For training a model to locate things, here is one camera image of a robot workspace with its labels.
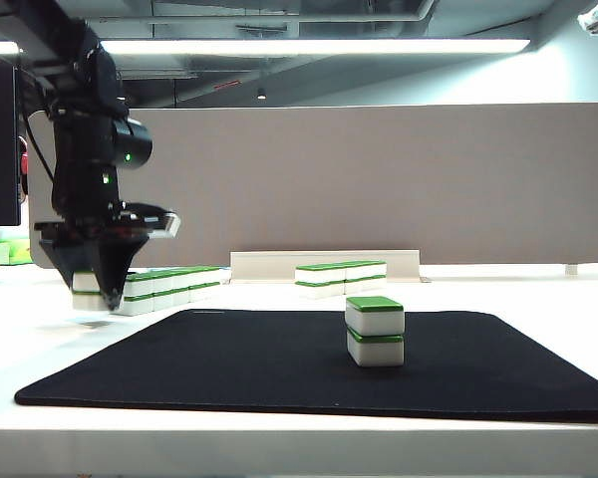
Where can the red ceiling pipe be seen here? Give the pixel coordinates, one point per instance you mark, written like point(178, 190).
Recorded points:
point(227, 84)

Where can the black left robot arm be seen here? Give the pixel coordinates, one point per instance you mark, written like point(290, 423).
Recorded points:
point(80, 149)

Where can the beige metal partition bracket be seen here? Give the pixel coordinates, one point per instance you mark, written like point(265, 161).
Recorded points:
point(264, 266)

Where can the red background object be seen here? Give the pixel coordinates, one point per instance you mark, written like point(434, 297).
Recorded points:
point(24, 162)

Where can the white partition support foot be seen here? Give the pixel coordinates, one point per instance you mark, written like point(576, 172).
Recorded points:
point(570, 270)

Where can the black UGREEN desk mat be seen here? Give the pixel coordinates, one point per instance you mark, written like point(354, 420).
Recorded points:
point(229, 363)

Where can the green-backed white mahjong tile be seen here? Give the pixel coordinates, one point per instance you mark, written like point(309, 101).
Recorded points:
point(379, 283)
point(338, 275)
point(379, 270)
point(376, 353)
point(142, 289)
point(313, 276)
point(162, 303)
point(86, 302)
point(353, 287)
point(353, 273)
point(181, 299)
point(374, 321)
point(181, 283)
point(213, 293)
point(162, 286)
point(85, 283)
point(213, 278)
point(367, 285)
point(139, 307)
point(198, 296)
point(338, 290)
point(198, 280)
point(313, 292)
point(367, 271)

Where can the light green box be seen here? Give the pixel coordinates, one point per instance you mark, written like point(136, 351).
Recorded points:
point(17, 251)

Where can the round ceiling spotlight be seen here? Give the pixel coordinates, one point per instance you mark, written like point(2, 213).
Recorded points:
point(261, 94)

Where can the grey fabric desk partition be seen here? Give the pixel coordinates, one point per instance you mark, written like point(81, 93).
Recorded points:
point(379, 184)

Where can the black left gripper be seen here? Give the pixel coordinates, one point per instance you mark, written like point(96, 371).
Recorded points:
point(85, 229)

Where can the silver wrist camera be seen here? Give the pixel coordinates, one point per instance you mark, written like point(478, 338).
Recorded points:
point(159, 224)

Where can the long white linear ceiling lamp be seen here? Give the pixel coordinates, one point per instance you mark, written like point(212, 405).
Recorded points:
point(329, 47)

